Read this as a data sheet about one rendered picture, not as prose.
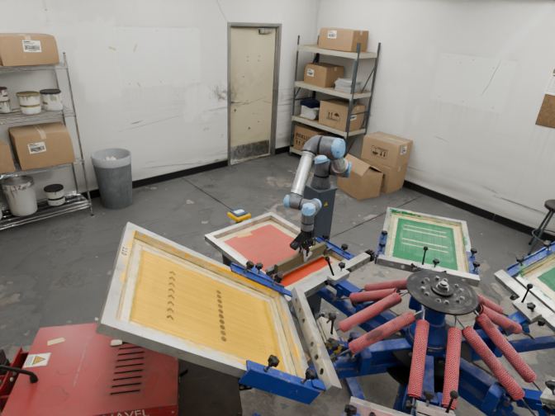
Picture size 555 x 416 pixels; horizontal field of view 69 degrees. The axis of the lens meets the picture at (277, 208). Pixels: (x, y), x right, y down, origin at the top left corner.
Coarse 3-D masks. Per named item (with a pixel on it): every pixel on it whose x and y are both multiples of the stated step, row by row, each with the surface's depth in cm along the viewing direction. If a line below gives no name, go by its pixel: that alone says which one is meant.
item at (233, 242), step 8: (232, 240) 267; (240, 240) 267; (240, 248) 258; (248, 256) 251; (264, 264) 244; (272, 264) 245; (296, 272) 238; (304, 272) 239; (288, 280) 231; (296, 280) 232
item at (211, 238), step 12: (264, 216) 292; (276, 216) 293; (228, 228) 274; (240, 228) 279; (288, 228) 283; (216, 240) 259; (228, 252) 248; (240, 264) 238; (336, 264) 242; (312, 276) 230
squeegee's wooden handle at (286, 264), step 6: (318, 246) 246; (324, 246) 250; (312, 252) 243; (318, 252) 248; (288, 258) 232; (294, 258) 234; (300, 258) 237; (276, 264) 227; (282, 264) 228; (288, 264) 232; (294, 264) 236; (276, 270) 228; (282, 270) 230
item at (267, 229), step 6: (264, 228) 284; (270, 228) 284; (276, 228) 285; (258, 234) 275; (282, 234) 277; (288, 240) 271; (318, 258) 253; (324, 258) 253; (306, 264) 247; (312, 264) 247; (318, 264) 247; (324, 264) 248; (306, 270) 241; (312, 270) 242; (318, 270) 242
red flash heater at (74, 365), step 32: (32, 352) 156; (64, 352) 157; (96, 352) 158; (128, 352) 159; (160, 352) 160; (32, 384) 144; (64, 384) 144; (96, 384) 145; (128, 384) 146; (160, 384) 147
